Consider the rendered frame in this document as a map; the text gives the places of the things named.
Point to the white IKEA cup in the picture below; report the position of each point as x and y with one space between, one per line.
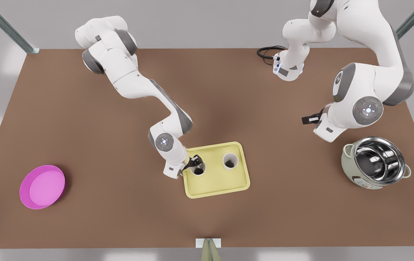
230 161
199 170

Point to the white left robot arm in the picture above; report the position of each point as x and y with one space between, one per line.
366 43

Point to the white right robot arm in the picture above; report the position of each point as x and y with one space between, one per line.
131 78

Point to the yellow rectangular tray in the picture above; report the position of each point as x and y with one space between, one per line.
218 181

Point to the steel pot with green shell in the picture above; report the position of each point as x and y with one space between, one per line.
375 163

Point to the pink round bowl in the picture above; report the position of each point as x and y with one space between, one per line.
42 186

